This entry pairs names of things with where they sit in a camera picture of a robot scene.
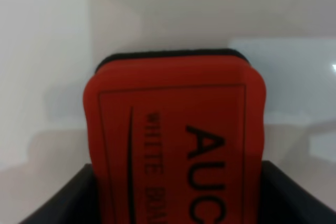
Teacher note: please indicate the red whiteboard eraser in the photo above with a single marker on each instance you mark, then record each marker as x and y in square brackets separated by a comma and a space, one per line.
[176, 136]

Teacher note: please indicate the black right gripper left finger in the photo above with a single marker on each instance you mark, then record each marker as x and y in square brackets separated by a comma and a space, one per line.
[76, 202]

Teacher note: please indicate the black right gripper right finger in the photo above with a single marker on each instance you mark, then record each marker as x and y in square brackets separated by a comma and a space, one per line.
[283, 201]

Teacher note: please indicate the white whiteboard with aluminium frame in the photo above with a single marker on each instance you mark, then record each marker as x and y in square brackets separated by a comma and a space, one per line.
[299, 75]

